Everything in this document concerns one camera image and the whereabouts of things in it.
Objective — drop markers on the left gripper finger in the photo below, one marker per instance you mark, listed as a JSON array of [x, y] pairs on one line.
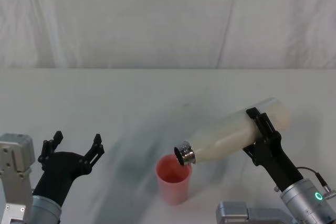
[[94, 153], [47, 150]]

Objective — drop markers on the white curtain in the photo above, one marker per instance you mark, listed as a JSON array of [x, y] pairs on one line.
[[131, 19]]

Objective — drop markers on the pink cup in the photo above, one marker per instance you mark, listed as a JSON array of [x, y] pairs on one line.
[[173, 190]]

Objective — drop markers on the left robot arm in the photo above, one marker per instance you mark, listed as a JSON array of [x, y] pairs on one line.
[[15, 155]]

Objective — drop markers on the white table cloth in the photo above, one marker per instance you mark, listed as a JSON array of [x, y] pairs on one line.
[[105, 103]]

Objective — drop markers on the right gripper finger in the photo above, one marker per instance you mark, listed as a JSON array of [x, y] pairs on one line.
[[265, 124], [251, 153]]

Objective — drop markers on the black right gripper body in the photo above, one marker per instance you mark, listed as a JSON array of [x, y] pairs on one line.
[[278, 161]]

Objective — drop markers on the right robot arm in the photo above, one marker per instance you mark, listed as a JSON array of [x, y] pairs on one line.
[[302, 203]]

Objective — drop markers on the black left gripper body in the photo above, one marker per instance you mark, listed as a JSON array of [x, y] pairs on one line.
[[60, 166]]

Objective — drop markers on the cream vacuum bottle steel neck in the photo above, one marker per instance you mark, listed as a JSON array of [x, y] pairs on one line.
[[225, 134]]

